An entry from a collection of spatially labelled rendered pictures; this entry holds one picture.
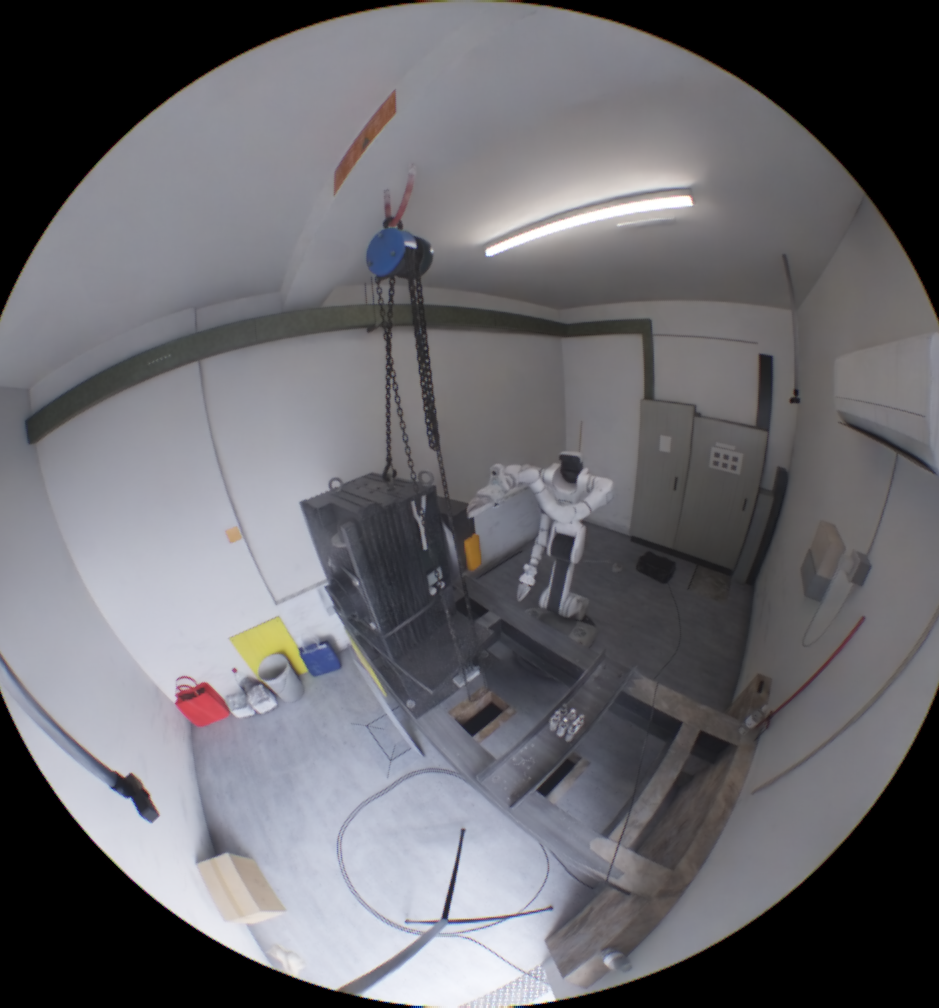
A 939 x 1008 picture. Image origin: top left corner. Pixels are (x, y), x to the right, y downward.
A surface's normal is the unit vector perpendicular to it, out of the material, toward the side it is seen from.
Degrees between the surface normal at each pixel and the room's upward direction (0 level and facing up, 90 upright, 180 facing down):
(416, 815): 0
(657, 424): 90
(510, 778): 0
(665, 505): 90
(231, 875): 0
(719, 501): 90
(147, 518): 90
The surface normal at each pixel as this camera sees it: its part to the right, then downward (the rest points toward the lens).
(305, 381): 0.65, 0.25
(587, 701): -0.10, -0.91
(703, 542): -0.75, 0.33
